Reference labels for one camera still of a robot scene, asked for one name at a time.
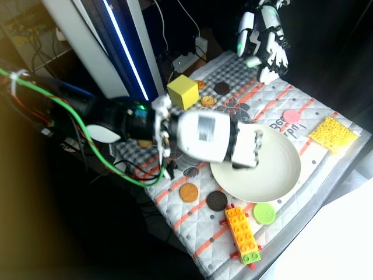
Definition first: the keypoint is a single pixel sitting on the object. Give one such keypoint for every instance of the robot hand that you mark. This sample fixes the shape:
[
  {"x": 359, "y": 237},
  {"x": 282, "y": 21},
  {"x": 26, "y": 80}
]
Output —
[
  {"x": 271, "y": 43},
  {"x": 204, "y": 137}
]

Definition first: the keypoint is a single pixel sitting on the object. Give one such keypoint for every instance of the cream round plate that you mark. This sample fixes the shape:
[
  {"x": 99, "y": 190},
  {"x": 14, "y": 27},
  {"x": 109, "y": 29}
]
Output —
[{"x": 277, "y": 175}]

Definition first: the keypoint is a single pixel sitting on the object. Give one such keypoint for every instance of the yellow flower-shaped toy cookie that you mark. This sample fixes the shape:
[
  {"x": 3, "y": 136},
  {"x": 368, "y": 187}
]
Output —
[{"x": 208, "y": 101}]

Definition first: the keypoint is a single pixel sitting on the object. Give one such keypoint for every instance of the yellow foam cube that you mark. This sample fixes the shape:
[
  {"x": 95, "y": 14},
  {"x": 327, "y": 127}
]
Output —
[{"x": 182, "y": 91}]

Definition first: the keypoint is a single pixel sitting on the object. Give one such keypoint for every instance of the dark round toy cookie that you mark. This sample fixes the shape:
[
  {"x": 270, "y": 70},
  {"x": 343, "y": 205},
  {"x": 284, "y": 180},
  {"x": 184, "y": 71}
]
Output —
[{"x": 222, "y": 87}]

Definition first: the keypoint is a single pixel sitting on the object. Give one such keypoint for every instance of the orange ridged toy cookie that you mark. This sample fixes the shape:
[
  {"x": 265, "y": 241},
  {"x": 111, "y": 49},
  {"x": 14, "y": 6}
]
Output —
[{"x": 200, "y": 84}]

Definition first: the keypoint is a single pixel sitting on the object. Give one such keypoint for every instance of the tan round toy biscuit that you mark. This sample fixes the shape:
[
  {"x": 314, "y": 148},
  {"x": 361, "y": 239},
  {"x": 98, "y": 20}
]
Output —
[{"x": 189, "y": 192}]

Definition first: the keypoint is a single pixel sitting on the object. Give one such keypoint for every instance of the small tan toy cookie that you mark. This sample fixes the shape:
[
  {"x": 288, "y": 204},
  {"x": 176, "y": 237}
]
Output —
[{"x": 144, "y": 143}]

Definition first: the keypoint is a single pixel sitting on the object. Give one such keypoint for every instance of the dark chocolate sandwich cookie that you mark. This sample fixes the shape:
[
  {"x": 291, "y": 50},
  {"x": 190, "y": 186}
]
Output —
[{"x": 216, "y": 201}]

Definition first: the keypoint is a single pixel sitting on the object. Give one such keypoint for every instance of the white plug adapter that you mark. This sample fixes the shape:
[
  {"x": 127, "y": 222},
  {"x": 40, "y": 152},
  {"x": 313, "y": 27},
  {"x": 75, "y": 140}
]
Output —
[{"x": 201, "y": 45}]

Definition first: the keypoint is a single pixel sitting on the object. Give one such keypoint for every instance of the pink round disc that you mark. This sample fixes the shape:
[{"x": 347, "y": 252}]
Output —
[{"x": 292, "y": 116}]

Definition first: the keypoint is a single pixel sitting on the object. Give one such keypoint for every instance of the white power strip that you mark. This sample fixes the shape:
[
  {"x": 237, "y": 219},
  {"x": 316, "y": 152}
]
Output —
[{"x": 186, "y": 62}]

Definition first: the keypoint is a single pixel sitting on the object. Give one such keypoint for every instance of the grey quilt with checked print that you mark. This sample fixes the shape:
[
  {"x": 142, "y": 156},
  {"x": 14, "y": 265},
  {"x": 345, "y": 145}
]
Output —
[{"x": 186, "y": 227}]

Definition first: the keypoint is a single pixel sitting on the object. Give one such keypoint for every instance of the green round disc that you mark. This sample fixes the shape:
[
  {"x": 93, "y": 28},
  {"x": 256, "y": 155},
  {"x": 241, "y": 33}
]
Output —
[{"x": 264, "y": 213}]

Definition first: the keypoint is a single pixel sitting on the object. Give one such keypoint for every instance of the orange and green brick stack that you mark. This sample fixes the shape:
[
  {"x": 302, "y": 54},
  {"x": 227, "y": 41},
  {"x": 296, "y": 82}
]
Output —
[{"x": 242, "y": 233}]

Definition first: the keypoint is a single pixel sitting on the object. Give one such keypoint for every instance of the yellow bumpy square pad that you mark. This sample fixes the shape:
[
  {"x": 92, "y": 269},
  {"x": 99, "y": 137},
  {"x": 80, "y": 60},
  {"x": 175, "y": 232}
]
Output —
[{"x": 332, "y": 134}]

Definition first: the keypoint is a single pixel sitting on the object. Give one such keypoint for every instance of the white column with blue light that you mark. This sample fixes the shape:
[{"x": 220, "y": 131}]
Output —
[{"x": 87, "y": 43}]

